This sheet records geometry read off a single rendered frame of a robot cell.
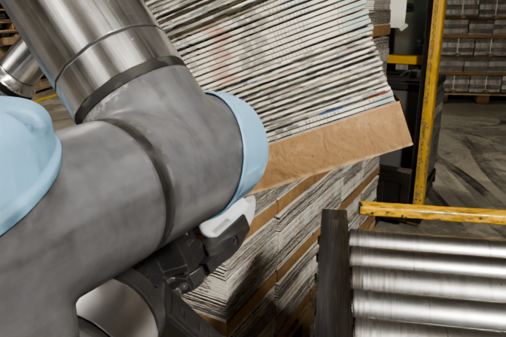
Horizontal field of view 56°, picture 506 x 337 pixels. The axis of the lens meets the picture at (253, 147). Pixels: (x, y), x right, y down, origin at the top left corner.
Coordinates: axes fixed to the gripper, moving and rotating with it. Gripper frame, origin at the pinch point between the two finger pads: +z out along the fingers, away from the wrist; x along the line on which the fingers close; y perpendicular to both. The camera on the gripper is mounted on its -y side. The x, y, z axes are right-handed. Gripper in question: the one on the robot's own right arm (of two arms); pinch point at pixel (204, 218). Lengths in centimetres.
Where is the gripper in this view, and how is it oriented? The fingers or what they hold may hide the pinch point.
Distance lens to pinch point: 50.1
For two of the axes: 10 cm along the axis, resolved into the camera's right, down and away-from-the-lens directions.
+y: -3.7, -9.1, -2.0
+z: 1.8, -2.8, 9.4
